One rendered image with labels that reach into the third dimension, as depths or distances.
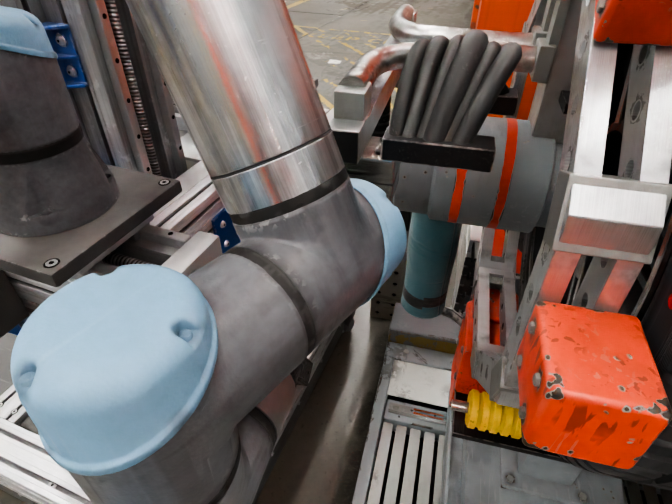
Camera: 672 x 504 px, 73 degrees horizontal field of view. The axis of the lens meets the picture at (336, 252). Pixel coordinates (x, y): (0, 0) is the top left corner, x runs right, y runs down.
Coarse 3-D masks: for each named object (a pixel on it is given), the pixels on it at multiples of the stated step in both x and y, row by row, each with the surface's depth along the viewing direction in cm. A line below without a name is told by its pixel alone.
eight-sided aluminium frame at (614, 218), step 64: (576, 64) 35; (640, 64) 34; (576, 128) 32; (640, 128) 32; (576, 192) 31; (640, 192) 30; (512, 256) 79; (576, 256) 33; (640, 256) 31; (512, 320) 70; (512, 384) 43
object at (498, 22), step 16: (480, 0) 91; (496, 0) 81; (512, 0) 80; (528, 0) 79; (480, 16) 83; (496, 16) 82; (512, 16) 81; (528, 16) 81; (528, 80) 87; (528, 96) 89; (528, 112) 90
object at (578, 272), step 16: (624, 48) 65; (624, 64) 67; (624, 80) 69; (624, 96) 53; (624, 112) 53; (608, 128) 57; (608, 144) 59; (608, 160) 61; (592, 256) 57; (656, 256) 40; (576, 272) 60; (640, 272) 42; (656, 272) 35; (576, 288) 59; (640, 288) 74; (656, 288) 35; (624, 304) 72; (640, 304) 37; (640, 320) 37
